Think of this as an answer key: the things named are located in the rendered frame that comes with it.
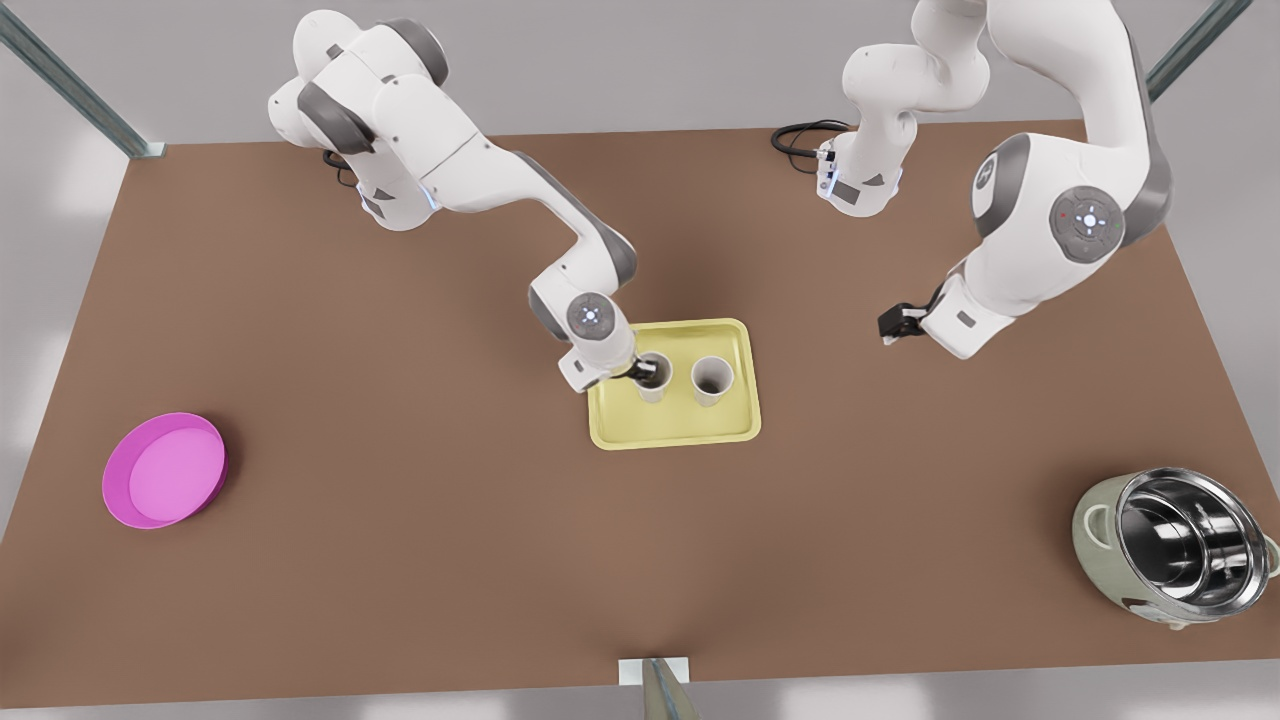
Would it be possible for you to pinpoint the white IKEA cup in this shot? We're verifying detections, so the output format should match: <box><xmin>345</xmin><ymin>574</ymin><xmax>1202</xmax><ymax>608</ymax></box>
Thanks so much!
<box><xmin>634</xmin><ymin>352</ymin><xmax>674</xmax><ymax>404</ymax></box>
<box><xmin>691</xmin><ymin>356</ymin><xmax>735</xmax><ymax>408</ymax></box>

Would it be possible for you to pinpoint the yellow rectangular tray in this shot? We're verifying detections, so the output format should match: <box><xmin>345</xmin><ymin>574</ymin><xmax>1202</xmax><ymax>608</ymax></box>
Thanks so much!
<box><xmin>587</xmin><ymin>318</ymin><xmax>763</xmax><ymax>451</ymax></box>

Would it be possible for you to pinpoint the grey-green steel pot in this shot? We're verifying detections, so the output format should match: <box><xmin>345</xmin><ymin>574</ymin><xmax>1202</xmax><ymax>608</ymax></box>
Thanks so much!
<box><xmin>1072</xmin><ymin>466</ymin><xmax>1280</xmax><ymax>628</ymax></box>

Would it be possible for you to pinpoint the pink round bowl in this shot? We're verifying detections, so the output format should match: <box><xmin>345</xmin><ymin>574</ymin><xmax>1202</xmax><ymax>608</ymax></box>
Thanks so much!
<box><xmin>102</xmin><ymin>412</ymin><xmax>229</xmax><ymax>530</ymax></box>

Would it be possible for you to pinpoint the silver frame post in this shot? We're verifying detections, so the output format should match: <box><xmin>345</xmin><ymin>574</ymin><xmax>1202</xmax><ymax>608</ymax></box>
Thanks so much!
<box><xmin>0</xmin><ymin>8</ymin><xmax>166</xmax><ymax>159</ymax></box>
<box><xmin>1144</xmin><ymin>0</ymin><xmax>1253</xmax><ymax>103</ymax></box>
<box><xmin>618</xmin><ymin>656</ymin><xmax>699</xmax><ymax>720</ymax></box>

